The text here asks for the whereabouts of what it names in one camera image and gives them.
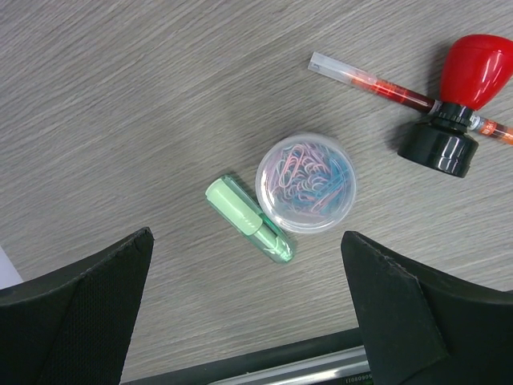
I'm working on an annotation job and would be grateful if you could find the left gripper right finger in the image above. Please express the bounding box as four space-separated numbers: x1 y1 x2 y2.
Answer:
341 231 512 384

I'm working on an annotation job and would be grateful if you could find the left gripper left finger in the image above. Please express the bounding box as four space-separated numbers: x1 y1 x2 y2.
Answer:
1 227 154 384

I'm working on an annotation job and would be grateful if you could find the red black stamp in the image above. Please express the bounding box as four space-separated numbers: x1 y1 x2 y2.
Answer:
398 34 512 178

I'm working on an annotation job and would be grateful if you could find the clear paperclip jar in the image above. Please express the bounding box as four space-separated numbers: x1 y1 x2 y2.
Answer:
255 132 357 234

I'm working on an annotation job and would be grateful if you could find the green mini highlighter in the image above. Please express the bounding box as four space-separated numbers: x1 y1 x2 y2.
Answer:
205 175 294 264

